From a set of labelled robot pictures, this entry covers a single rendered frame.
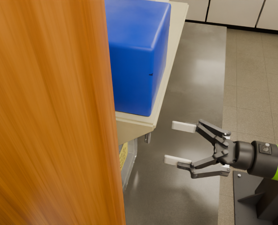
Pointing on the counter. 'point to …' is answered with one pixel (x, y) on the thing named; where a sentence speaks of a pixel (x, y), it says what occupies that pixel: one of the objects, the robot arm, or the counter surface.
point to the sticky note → (123, 154)
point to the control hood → (147, 127)
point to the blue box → (137, 52)
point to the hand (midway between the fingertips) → (173, 142)
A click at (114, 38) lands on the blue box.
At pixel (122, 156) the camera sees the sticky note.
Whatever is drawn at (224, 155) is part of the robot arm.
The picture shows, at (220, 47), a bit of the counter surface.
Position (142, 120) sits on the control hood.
